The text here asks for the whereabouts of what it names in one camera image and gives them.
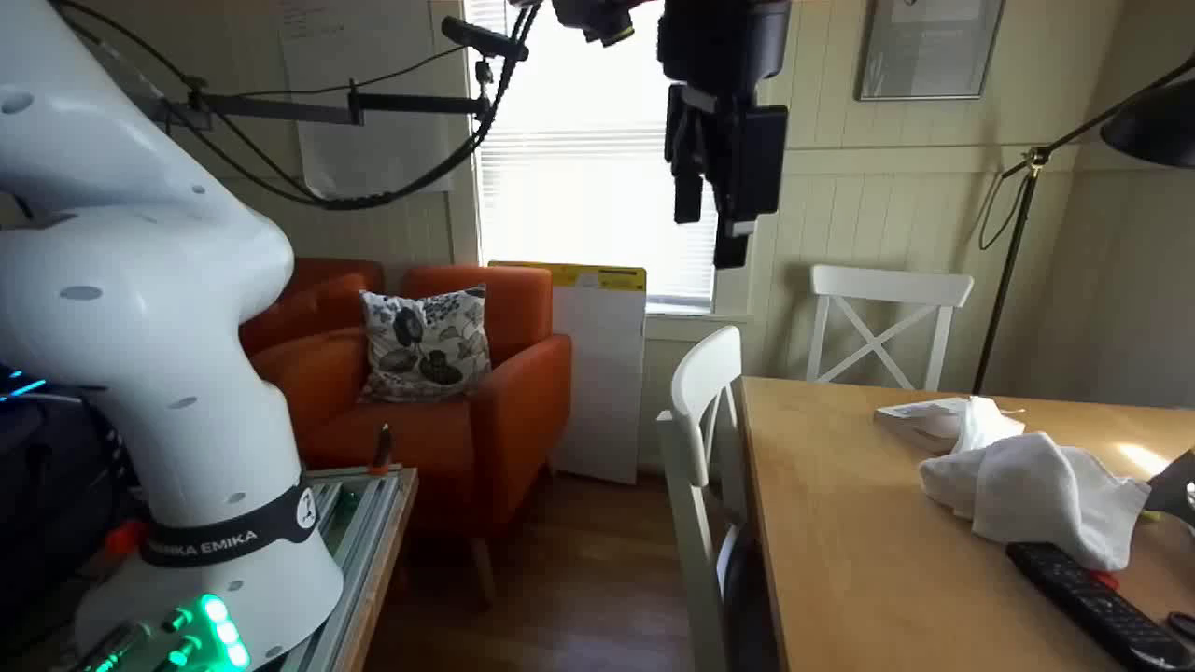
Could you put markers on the black floor lamp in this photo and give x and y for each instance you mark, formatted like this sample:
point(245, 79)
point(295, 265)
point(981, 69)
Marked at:
point(1160, 131)

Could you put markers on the crumpled white cloth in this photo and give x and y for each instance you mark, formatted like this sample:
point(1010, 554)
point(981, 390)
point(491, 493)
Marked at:
point(1040, 489)

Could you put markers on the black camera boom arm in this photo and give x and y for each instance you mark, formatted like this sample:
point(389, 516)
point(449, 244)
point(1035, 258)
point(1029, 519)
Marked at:
point(310, 106)

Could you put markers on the bright window with blinds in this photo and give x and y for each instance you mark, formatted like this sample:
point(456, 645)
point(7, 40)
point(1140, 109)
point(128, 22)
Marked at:
point(585, 161)

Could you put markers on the white board with yellow strip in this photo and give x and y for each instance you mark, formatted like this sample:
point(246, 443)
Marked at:
point(601, 376)

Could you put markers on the white paper sheet on wall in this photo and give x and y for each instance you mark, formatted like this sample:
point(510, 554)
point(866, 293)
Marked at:
point(332, 51)

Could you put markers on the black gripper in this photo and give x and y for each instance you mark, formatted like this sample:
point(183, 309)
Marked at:
point(723, 40)

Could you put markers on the orange clamp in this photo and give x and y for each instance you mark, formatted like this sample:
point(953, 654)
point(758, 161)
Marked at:
point(124, 544)

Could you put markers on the black remote control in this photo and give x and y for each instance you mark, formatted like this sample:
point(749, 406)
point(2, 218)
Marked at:
point(1095, 603)

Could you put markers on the white wooden cross-back chair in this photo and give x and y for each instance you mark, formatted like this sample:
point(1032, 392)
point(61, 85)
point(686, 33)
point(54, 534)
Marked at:
point(891, 290)
point(702, 411)

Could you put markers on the orange upholstered armchair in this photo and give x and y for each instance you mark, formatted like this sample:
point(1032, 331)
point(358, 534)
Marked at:
point(496, 424)

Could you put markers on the black camera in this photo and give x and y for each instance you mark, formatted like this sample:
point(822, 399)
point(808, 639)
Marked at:
point(601, 22)

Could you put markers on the small red object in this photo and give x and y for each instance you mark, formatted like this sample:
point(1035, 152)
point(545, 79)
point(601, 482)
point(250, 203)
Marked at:
point(1100, 582)

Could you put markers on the black equipment box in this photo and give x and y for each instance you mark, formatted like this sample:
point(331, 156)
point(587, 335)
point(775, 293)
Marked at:
point(48, 497)

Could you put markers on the floral patterned pillow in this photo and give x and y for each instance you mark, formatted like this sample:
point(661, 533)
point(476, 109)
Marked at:
point(424, 345)

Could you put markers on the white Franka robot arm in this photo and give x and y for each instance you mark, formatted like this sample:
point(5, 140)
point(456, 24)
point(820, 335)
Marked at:
point(124, 285)

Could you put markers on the small black case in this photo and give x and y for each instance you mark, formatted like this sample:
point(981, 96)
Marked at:
point(1177, 488)

